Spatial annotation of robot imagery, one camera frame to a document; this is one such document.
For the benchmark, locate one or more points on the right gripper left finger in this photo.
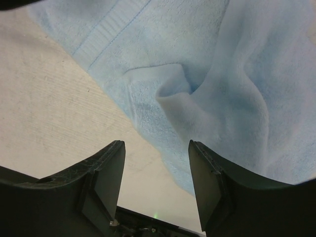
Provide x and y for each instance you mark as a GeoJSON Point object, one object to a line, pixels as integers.
{"type": "Point", "coordinates": [79, 201]}

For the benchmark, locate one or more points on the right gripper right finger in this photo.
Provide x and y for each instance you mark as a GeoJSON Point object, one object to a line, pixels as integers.
{"type": "Point", "coordinates": [235, 202]}

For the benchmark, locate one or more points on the light blue towel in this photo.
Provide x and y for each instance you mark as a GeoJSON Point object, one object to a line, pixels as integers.
{"type": "Point", "coordinates": [236, 75]}

